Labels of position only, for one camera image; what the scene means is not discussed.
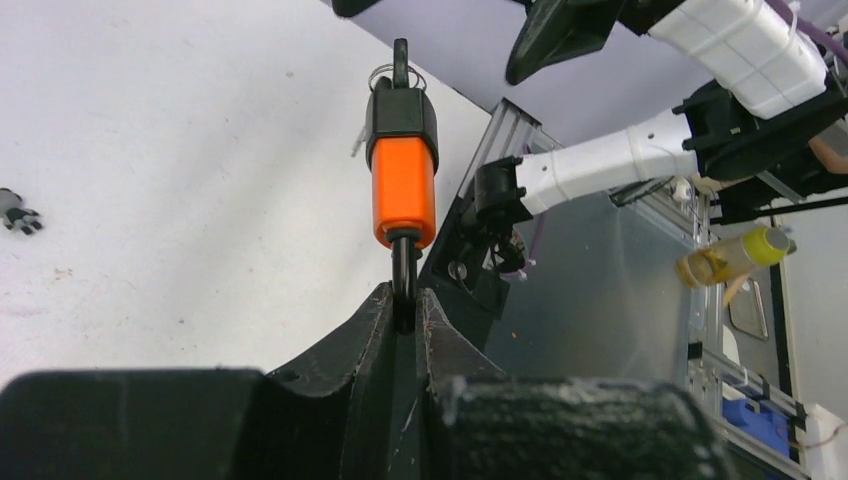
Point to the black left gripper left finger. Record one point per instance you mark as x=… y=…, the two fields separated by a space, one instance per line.
x=326 y=414

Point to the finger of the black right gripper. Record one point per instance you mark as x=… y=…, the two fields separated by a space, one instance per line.
x=351 y=8
x=556 y=31

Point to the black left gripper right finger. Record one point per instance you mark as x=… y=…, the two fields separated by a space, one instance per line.
x=477 y=422

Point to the black keys of orange padlock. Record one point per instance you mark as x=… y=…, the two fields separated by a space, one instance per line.
x=397 y=73

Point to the orange padlock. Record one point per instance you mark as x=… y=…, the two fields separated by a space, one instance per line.
x=402 y=156

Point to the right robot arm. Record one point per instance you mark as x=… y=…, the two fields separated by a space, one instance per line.
x=771 y=92

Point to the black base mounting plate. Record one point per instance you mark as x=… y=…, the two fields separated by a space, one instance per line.
x=467 y=268

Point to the blue box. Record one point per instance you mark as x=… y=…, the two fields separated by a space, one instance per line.
x=765 y=425

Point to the yellow capped bottle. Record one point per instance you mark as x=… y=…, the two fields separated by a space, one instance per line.
x=730 y=258

